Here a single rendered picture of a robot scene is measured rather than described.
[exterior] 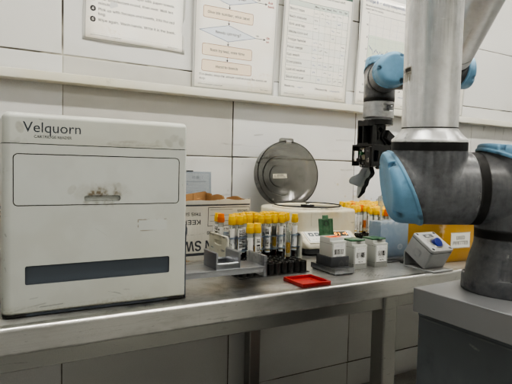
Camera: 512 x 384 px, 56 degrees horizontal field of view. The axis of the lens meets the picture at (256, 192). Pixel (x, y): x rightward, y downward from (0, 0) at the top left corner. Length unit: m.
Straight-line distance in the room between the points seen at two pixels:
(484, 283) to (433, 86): 0.31
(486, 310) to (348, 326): 1.25
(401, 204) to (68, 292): 0.52
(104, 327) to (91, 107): 0.80
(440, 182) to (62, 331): 0.59
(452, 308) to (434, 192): 0.18
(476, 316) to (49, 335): 0.61
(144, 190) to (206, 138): 0.76
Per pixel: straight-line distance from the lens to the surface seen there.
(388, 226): 1.25
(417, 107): 0.78
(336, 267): 1.08
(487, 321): 0.77
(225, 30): 1.61
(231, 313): 0.86
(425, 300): 0.83
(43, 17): 1.47
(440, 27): 0.80
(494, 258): 0.82
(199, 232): 1.17
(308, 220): 1.31
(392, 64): 1.11
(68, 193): 0.78
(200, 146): 1.53
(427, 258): 1.17
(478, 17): 1.02
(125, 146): 0.80
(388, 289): 1.07
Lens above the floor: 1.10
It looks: 3 degrees down
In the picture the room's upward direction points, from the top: 1 degrees clockwise
